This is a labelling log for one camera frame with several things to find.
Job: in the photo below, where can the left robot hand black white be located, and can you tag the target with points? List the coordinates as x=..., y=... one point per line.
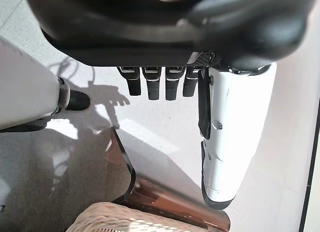
x=125, y=30

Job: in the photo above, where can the left black robot foot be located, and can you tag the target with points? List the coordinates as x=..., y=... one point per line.
x=77, y=99

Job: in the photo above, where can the left robot leg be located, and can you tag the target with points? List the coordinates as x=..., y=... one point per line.
x=20, y=87

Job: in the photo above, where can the glossy dark brown stool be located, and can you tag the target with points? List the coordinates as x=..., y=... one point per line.
x=162, y=199

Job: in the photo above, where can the white wicker tray basket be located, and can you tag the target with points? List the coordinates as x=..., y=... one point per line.
x=112, y=217

